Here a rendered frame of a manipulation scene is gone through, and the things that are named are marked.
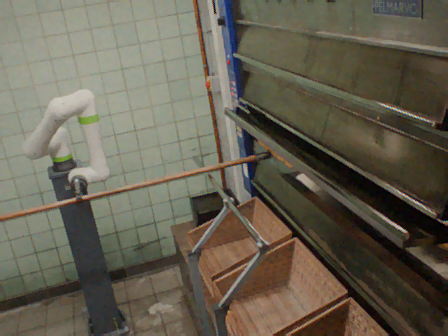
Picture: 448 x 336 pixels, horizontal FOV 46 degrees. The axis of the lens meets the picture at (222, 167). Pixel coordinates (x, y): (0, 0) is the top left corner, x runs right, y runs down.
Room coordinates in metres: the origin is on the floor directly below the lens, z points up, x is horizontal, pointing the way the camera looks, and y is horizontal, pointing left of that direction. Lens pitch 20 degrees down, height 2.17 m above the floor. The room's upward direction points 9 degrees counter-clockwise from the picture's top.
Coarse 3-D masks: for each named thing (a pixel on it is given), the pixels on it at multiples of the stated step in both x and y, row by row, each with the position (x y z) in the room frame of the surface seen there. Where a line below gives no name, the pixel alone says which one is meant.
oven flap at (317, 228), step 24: (264, 168) 2.91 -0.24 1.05; (264, 192) 2.78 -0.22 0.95; (288, 192) 2.54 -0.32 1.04; (288, 216) 2.43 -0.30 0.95; (312, 216) 2.24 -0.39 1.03; (312, 240) 2.15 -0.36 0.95; (336, 240) 2.00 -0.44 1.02; (336, 264) 1.92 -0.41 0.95; (360, 264) 1.80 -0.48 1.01; (360, 288) 1.72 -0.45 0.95; (384, 288) 1.62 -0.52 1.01; (408, 288) 1.52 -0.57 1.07; (384, 312) 1.56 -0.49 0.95; (408, 312) 1.48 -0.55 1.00; (432, 312) 1.38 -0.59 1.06
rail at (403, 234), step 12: (228, 108) 2.95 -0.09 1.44; (240, 120) 2.69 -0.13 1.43; (276, 144) 2.18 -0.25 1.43; (312, 168) 1.83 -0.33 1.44; (324, 180) 1.72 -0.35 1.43; (348, 192) 1.57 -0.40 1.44; (360, 204) 1.48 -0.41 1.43; (372, 216) 1.40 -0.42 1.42; (384, 216) 1.37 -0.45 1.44; (396, 228) 1.29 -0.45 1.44
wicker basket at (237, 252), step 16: (240, 208) 2.94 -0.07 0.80; (256, 208) 2.93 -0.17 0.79; (208, 224) 2.89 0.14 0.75; (224, 224) 2.92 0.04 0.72; (240, 224) 2.94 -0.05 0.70; (256, 224) 2.90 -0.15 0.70; (272, 224) 2.68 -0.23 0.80; (192, 240) 2.77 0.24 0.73; (208, 240) 2.89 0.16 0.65; (224, 240) 2.91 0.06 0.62; (240, 240) 2.93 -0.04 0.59; (272, 240) 2.64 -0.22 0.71; (288, 240) 2.44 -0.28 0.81; (208, 256) 2.80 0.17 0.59; (224, 256) 2.77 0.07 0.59; (240, 256) 2.74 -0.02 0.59; (208, 272) 2.38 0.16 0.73; (224, 272) 2.35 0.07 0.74; (240, 288) 2.37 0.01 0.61
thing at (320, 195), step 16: (272, 160) 2.70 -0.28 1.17; (288, 176) 2.48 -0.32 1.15; (304, 176) 2.38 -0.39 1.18; (320, 192) 2.17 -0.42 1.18; (336, 208) 1.98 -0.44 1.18; (352, 224) 1.84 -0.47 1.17; (368, 224) 1.80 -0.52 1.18; (368, 240) 1.72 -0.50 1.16; (384, 240) 1.67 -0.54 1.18; (384, 256) 1.62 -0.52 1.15; (400, 256) 1.55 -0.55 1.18; (416, 272) 1.44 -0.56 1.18; (432, 272) 1.43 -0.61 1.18; (432, 288) 1.35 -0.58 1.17
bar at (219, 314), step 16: (208, 176) 2.61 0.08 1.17; (224, 192) 2.36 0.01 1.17; (224, 208) 2.26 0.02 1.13; (256, 240) 1.84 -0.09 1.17; (192, 256) 2.20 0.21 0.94; (256, 256) 1.79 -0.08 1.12; (192, 272) 2.20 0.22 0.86; (224, 304) 1.75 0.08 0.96; (208, 320) 2.21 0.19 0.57; (224, 320) 1.74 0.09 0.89
